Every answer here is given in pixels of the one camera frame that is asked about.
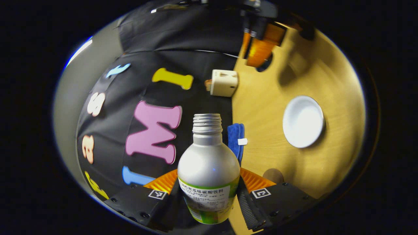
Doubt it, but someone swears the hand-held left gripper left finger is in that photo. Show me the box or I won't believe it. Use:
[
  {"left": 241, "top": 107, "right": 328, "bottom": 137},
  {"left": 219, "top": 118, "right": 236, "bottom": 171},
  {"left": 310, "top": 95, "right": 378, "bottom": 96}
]
[{"left": 104, "top": 169, "right": 186, "bottom": 230}]

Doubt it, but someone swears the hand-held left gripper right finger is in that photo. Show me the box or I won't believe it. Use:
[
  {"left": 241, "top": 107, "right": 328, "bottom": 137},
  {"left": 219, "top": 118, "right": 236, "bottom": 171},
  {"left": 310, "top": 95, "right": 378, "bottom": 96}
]
[{"left": 237, "top": 167, "right": 317, "bottom": 231}]

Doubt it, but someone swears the round brown coaster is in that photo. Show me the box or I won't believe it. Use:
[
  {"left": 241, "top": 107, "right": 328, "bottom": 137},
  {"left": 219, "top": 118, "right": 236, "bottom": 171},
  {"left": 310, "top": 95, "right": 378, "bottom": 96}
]
[{"left": 262, "top": 168, "right": 284, "bottom": 185}]

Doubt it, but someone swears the silver green-label water bottle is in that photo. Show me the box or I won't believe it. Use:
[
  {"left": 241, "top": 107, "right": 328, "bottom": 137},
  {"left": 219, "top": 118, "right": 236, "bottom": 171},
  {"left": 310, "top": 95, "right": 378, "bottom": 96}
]
[{"left": 177, "top": 113, "right": 241, "bottom": 225}]

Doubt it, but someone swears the white toaster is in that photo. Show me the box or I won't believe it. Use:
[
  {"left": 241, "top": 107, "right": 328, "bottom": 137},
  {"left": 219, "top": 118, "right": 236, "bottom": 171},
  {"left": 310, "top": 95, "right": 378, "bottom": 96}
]
[{"left": 210, "top": 69, "right": 239, "bottom": 97}]

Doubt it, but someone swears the folded blue towel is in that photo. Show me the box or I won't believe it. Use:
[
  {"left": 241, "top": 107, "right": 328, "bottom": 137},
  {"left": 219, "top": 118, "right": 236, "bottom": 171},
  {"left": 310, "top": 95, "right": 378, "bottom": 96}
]
[{"left": 227, "top": 123, "right": 248, "bottom": 165}]

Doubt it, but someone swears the black backdrop cloth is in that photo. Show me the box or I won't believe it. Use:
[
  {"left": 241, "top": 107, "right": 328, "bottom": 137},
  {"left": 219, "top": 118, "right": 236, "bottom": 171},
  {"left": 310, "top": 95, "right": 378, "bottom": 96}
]
[{"left": 75, "top": 0, "right": 249, "bottom": 199}]

